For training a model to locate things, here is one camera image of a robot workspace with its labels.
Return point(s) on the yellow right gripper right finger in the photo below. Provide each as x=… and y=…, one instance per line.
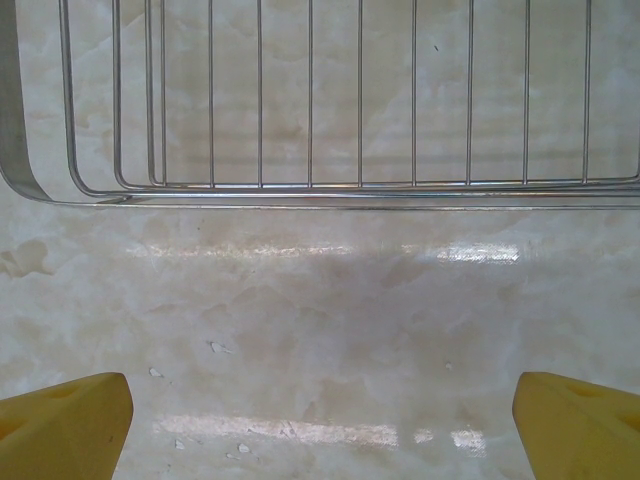
x=580, y=430

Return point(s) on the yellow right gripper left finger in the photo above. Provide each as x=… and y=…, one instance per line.
x=60, y=430

